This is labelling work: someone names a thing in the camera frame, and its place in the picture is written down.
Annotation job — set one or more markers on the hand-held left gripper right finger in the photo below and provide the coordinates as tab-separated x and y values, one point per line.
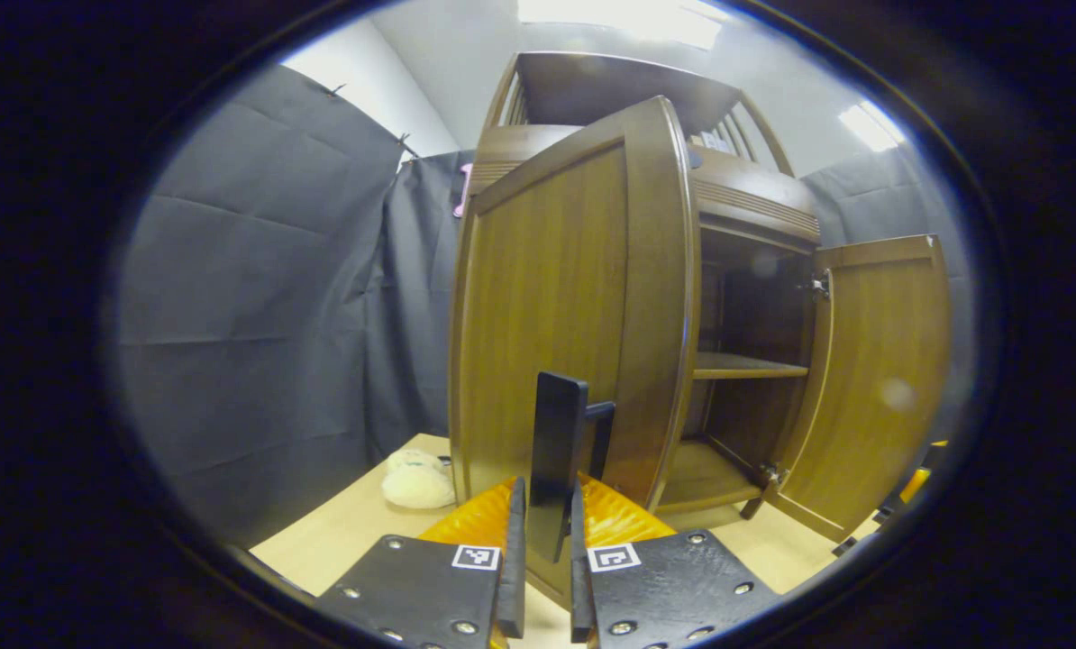
673	595

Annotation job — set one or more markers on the metal door hinge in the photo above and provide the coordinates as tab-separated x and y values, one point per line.
772	473
817	287

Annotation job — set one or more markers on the metal upper door hinge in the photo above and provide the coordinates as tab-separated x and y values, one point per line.
817	287

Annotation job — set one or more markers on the metal lower door hinge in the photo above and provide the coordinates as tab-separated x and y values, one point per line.
772	473

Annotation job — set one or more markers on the black backdrop cloth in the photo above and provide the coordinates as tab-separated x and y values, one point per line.
259	315

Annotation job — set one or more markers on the grey-spined shelf book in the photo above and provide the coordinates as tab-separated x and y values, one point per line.
725	144

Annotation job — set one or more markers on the wooden cabinet door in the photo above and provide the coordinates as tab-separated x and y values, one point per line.
880	361
538	315

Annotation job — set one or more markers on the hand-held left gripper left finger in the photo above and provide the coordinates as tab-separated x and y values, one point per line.
412	595

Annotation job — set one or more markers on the small ceiling light panel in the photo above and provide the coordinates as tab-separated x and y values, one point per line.
871	126

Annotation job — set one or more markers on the wooden double-door shoe cabinet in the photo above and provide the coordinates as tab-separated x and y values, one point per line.
592	90

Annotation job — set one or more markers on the cream plush toy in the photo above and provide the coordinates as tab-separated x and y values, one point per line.
419	482

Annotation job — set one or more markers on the wooden inner cabinet shelf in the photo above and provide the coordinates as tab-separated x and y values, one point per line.
736	365

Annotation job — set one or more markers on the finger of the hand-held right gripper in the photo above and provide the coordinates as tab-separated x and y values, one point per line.
921	473

